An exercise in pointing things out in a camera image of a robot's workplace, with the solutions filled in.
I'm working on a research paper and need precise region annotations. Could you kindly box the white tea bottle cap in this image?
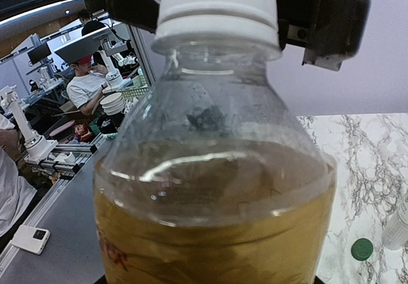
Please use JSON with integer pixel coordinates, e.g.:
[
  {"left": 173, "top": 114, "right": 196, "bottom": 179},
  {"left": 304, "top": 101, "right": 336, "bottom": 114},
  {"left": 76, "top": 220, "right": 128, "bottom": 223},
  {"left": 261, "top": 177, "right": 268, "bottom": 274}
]
[{"left": 156, "top": 0, "right": 280, "bottom": 49}]

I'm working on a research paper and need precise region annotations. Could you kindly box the tea bottle red label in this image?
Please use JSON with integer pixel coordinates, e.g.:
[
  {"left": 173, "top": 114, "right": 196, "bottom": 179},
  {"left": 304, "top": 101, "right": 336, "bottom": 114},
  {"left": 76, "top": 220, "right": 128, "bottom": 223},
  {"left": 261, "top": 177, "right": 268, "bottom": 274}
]
[{"left": 93, "top": 35, "right": 336, "bottom": 283}]

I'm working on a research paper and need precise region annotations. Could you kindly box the coffee bottle white label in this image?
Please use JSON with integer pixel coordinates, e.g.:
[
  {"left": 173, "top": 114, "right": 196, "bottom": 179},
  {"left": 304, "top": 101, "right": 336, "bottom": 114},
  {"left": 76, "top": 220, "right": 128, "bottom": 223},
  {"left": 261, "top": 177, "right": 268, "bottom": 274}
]
[{"left": 382, "top": 195, "right": 408, "bottom": 250}]

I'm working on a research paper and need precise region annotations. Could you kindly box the dark green bottle cap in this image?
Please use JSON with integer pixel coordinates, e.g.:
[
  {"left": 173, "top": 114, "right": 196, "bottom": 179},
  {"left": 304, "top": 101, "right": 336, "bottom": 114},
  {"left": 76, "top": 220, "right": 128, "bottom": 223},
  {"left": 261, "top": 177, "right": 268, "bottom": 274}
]
[{"left": 351, "top": 238, "right": 374, "bottom": 262}]

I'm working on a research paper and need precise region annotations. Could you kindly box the person in black shirt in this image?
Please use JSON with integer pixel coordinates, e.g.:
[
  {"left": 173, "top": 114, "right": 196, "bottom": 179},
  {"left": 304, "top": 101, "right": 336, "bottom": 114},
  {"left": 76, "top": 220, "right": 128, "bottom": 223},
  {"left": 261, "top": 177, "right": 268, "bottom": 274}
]
[{"left": 78, "top": 10, "right": 105, "bottom": 36}]

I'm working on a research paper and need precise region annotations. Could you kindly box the green plastic basket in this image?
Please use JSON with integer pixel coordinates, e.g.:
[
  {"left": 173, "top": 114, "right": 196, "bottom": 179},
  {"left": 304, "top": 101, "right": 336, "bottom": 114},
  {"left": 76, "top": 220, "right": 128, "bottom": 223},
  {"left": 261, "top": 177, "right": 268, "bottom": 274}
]
[{"left": 121, "top": 75, "right": 150, "bottom": 100}]

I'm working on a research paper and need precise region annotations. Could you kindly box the person in white shirt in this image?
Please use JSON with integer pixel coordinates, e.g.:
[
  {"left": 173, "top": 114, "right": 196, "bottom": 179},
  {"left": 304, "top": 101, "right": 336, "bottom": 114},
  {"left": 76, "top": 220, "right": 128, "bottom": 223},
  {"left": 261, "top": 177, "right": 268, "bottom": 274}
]
[{"left": 66, "top": 55, "right": 108, "bottom": 117}]

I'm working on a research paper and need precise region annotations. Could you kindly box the stack of white bowls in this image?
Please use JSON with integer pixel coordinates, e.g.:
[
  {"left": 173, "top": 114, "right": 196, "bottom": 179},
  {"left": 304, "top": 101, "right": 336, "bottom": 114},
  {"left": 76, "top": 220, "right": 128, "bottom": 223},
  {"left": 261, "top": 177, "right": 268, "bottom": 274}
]
[{"left": 100, "top": 92, "right": 126, "bottom": 116}]

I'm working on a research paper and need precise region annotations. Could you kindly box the white phone on table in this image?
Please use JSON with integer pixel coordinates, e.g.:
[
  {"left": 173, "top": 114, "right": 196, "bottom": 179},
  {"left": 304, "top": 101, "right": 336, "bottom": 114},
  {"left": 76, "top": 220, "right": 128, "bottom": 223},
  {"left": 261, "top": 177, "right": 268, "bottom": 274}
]
[{"left": 11, "top": 225, "right": 50, "bottom": 255}]

